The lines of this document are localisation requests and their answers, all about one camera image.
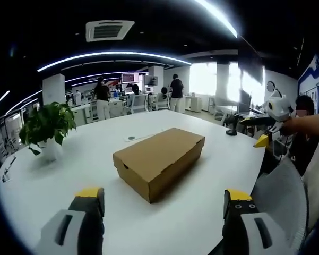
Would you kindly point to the long curved ceiling light strip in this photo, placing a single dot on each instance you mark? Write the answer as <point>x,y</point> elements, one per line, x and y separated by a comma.
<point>114,55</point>

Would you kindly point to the white office chair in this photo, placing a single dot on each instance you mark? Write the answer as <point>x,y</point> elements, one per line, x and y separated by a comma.
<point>138,103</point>
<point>162,101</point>

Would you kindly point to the grey desk monitor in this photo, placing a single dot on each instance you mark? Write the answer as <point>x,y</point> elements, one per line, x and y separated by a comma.
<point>244,102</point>

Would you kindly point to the blue and white wall poster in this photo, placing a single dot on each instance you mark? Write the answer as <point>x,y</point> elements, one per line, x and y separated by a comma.
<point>311,79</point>

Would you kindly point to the small black and white tool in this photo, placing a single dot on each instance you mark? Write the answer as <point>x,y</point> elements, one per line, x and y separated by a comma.
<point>8,170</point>

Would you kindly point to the green potted plant white pot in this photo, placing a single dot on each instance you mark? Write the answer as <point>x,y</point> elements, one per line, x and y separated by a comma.
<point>49,122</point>

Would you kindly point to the black desk stand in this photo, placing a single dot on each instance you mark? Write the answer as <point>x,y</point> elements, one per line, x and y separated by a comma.
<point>232,130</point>

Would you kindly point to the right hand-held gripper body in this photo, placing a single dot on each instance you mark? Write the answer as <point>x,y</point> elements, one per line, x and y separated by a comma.
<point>278,109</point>

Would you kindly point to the white ceiling air vent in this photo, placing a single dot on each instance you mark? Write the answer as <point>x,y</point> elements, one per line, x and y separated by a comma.
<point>110,30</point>

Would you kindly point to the person's light-coloured clothing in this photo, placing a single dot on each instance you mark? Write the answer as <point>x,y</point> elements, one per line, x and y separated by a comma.
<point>318,175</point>

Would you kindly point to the bright ceiling light strip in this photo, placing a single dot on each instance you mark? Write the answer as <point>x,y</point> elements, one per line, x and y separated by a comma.
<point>220,16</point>

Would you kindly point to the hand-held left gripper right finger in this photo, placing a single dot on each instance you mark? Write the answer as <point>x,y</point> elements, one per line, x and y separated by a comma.
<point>252,233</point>

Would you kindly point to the red-lit wall screen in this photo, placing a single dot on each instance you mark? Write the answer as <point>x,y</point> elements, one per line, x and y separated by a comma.
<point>127,77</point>

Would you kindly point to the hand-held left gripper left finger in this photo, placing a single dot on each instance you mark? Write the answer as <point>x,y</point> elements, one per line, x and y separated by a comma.
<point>69,233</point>

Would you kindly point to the brown cardboard shoe box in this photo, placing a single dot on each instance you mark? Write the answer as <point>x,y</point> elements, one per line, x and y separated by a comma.
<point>159,159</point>

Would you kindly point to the dark monitor screen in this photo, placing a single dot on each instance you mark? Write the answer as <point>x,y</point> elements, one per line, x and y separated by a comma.
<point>151,80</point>

